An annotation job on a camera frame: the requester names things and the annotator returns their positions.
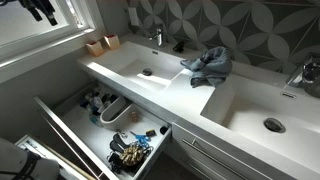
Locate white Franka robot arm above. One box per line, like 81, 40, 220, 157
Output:
0, 0, 60, 180

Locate chrome faucet near window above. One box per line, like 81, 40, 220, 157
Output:
149, 28, 164, 47

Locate white sink near window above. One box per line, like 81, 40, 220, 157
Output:
96, 41, 188, 93

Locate white open vanity drawer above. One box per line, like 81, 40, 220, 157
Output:
34, 83, 171, 180

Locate peach cup with red rim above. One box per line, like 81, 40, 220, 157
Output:
104, 34, 120, 50

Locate toiletries pile in drawer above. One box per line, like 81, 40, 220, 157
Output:
79, 90, 118, 127

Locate white U-shaped drawer divider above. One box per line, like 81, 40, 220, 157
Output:
100, 96, 129, 125

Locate small black counter object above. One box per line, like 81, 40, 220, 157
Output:
173, 41, 185, 53

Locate gold patterned scrunchie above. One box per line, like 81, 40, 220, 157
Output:
120, 145, 144, 166

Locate blue grey crumpled towel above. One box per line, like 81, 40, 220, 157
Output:
180, 46, 232, 88

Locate white closed vanity drawer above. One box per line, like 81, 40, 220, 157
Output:
172, 123, 294, 180

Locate white sink far side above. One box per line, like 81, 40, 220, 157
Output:
201, 75, 320, 173

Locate chrome faucet far sink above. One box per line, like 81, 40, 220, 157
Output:
286, 53, 320, 98

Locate white window frame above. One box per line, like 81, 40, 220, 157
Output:
0, 0, 105, 83

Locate white wall outlet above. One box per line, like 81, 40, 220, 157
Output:
128, 7, 139, 26

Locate blue handled scissors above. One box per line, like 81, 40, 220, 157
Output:
131, 132, 150, 147

